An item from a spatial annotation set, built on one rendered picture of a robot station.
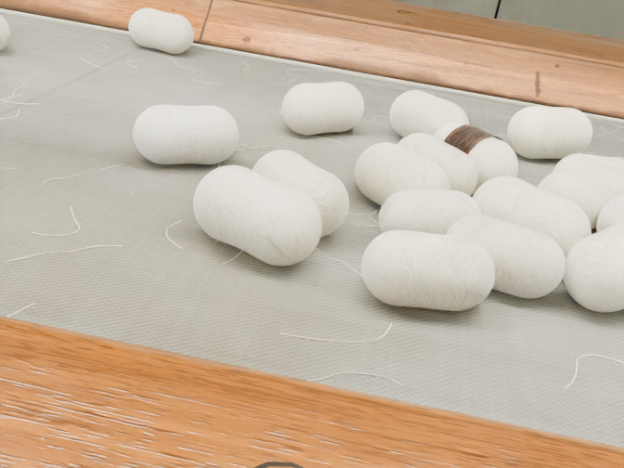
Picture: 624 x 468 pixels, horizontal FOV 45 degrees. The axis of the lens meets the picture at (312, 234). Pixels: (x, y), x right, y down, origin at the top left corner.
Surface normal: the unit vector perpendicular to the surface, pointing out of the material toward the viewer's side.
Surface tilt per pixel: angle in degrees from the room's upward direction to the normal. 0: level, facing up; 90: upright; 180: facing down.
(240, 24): 45
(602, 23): 90
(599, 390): 0
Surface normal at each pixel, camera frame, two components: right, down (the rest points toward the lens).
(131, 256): 0.14, -0.89
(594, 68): -0.01, -0.33
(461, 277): 0.08, 0.06
